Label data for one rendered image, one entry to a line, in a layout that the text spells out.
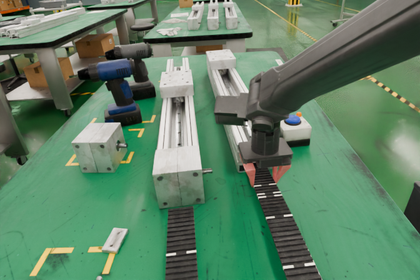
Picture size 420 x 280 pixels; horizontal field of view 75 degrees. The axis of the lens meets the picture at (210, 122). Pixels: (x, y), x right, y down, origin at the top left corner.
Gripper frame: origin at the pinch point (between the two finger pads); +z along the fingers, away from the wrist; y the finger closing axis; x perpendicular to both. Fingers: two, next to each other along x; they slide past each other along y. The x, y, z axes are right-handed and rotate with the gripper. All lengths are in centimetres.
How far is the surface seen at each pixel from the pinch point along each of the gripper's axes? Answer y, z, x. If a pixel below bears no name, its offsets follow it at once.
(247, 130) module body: -0.2, -3.7, -16.5
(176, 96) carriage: 18.9, -6.7, -38.5
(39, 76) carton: 175, 45, -258
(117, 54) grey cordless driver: 40, -18, -59
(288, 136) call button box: -10.9, -1.9, -14.4
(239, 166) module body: 3.8, 1.6, -8.3
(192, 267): 16.9, -1.4, 19.4
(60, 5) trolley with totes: 209, -11, -463
